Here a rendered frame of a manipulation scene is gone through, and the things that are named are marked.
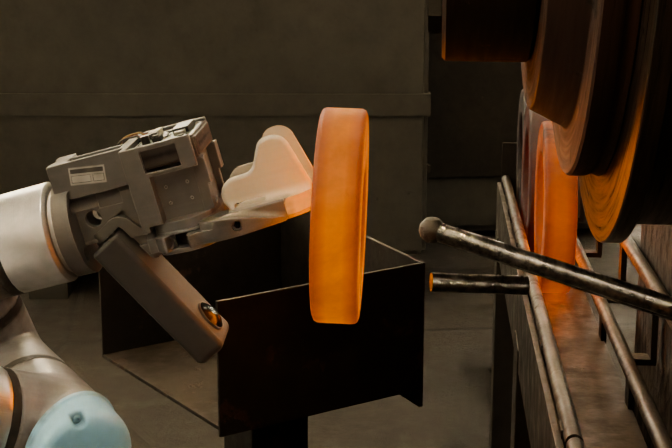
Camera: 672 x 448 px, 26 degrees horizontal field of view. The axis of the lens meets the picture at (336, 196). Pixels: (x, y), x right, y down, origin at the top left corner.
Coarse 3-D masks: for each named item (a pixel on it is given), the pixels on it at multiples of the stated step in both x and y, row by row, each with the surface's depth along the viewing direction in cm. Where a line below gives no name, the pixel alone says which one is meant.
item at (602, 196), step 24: (648, 0) 60; (648, 24) 60; (648, 48) 59; (648, 72) 59; (648, 96) 60; (624, 120) 67; (648, 120) 61; (624, 144) 67; (648, 144) 62; (624, 168) 66; (648, 168) 64; (600, 192) 76; (624, 192) 66; (648, 192) 68; (600, 216) 76; (624, 216) 68; (648, 216) 72; (600, 240) 76; (624, 240) 73
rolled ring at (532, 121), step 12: (528, 108) 172; (528, 120) 171; (540, 120) 169; (528, 132) 170; (528, 144) 170; (528, 156) 180; (528, 168) 181; (528, 180) 168; (528, 192) 168; (528, 204) 168; (528, 216) 167; (528, 228) 168; (528, 240) 169
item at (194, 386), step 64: (192, 256) 146; (256, 256) 150; (384, 256) 133; (128, 320) 144; (256, 320) 121; (384, 320) 127; (192, 384) 133; (256, 384) 122; (320, 384) 125; (384, 384) 129
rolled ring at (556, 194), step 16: (544, 128) 153; (544, 144) 151; (544, 160) 150; (544, 176) 150; (560, 176) 148; (576, 176) 148; (544, 192) 149; (560, 192) 148; (576, 192) 148; (544, 208) 149; (560, 208) 147; (576, 208) 147; (544, 224) 148; (560, 224) 148; (576, 224) 148; (544, 240) 148; (560, 240) 148; (576, 240) 148; (560, 256) 149; (544, 288) 153; (560, 288) 153
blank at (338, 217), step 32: (320, 128) 100; (352, 128) 100; (320, 160) 98; (352, 160) 98; (320, 192) 97; (352, 192) 97; (320, 224) 97; (352, 224) 97; (320, 256) 98; (352, 256) 98; (320, 288) 99; (352, 288) 99; (320, 320) 103; (352, 320) 102
